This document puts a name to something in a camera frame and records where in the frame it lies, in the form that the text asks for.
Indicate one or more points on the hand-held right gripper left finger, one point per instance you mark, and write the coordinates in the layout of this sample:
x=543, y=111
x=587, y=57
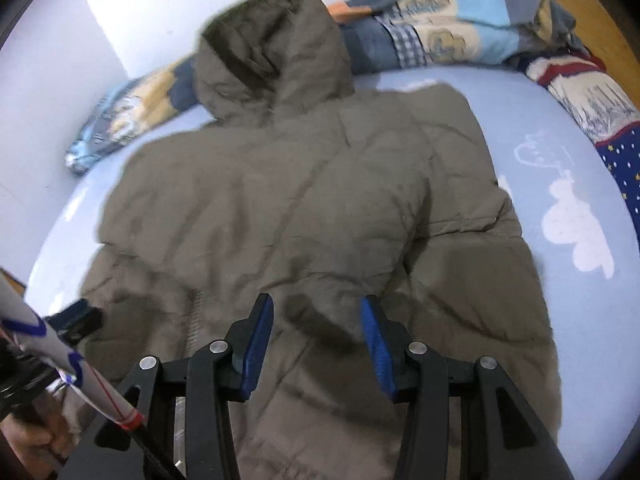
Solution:
x=256, y=340

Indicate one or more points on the person's left hand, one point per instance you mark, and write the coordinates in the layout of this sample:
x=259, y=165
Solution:
x=35, y=435

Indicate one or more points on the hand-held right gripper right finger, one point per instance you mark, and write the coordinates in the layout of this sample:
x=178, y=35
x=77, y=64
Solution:
x=376, y=345

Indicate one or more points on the red and navy starry blanket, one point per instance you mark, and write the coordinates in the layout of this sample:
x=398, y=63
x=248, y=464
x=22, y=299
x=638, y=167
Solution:
x=595, y=95

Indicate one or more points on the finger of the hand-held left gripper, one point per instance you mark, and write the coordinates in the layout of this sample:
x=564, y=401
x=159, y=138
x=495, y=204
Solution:
x=75, y=321

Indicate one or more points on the wooden headboard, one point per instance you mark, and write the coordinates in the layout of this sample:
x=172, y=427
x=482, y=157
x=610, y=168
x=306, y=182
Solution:
x=590, y=15

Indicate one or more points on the olive hooded puffer jacket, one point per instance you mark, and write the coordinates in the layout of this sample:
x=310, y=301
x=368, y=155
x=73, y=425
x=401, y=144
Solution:
x=310, y=185

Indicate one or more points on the light blue cloud-print bed sheet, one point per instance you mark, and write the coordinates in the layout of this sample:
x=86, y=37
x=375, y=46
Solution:
x=565, y=170

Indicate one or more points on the patchwork cartoon print blanket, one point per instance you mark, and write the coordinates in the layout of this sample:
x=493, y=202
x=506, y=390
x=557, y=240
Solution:
x=450, y=20

